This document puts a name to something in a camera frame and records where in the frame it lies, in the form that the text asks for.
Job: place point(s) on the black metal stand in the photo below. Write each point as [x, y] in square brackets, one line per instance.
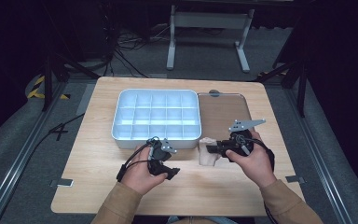
[48, 81]
[301, 84]

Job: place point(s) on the yellow black hazard tape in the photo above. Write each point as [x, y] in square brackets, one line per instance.
[37, 90]

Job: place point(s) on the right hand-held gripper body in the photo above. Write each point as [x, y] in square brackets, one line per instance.
[240, 141]

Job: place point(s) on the aluminium floor rail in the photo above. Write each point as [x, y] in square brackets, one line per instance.
[320, 161]
[15, 161]

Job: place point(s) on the person's blue jeans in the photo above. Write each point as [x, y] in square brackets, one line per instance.
[199, 220]

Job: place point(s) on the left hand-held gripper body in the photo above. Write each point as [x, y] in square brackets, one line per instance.
[160, 151]

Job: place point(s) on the white compartment storage box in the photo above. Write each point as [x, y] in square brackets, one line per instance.
[157, 116]

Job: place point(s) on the person's left hand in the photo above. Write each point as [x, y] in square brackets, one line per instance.
[140, 177]

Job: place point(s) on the person's right hand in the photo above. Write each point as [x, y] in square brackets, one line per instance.
[254, 169]

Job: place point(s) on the beige sock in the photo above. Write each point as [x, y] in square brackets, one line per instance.
[208, 157]

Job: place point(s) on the grey table bracket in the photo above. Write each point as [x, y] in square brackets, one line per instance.
[295, 179]
[62, 182]

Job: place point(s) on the brown flat tray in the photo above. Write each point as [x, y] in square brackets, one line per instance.
[222, 113]

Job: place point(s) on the white metal stand frame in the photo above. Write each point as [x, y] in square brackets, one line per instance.
[209, 20]

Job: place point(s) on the grey round table grommet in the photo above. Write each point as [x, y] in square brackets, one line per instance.
[214, 92]

